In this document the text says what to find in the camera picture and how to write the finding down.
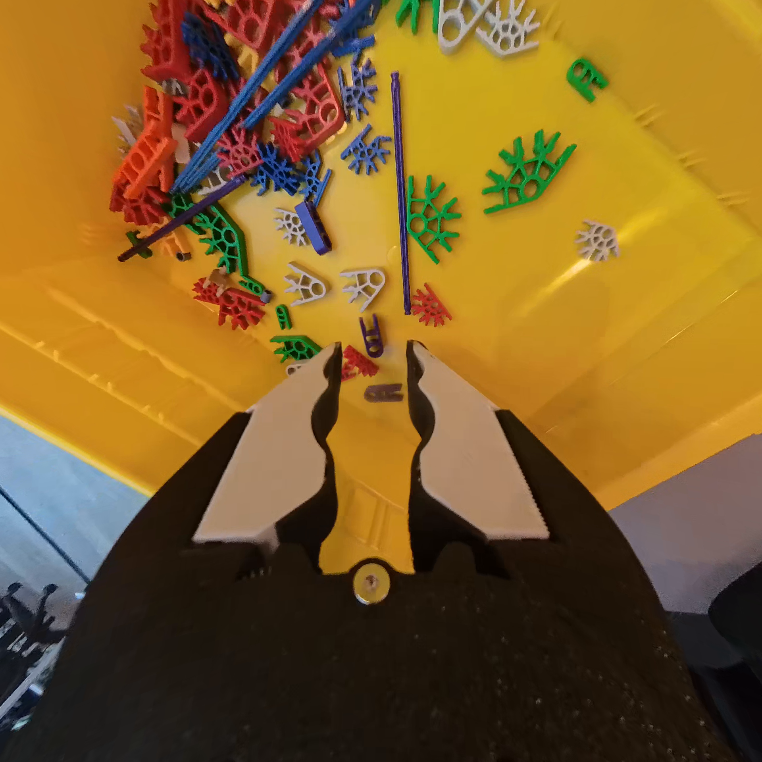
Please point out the black office chair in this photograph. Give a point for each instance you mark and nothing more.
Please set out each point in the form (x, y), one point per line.
(30, 619)

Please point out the pile of toy pieces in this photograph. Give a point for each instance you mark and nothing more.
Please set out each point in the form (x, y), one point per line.
(205, 101)

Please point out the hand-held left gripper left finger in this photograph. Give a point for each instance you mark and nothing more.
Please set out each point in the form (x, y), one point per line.
(268, 476)

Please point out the yellow plastic bin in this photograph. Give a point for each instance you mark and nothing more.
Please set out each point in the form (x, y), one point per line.
(595, 357)

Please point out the black mesh chair seat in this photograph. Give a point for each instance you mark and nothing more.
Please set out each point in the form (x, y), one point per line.
(738, 607)

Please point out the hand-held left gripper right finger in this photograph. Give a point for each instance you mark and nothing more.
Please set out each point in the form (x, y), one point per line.
(482, 476)

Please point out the small purple toy connector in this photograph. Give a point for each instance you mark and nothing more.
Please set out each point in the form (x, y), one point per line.
(384, 394)

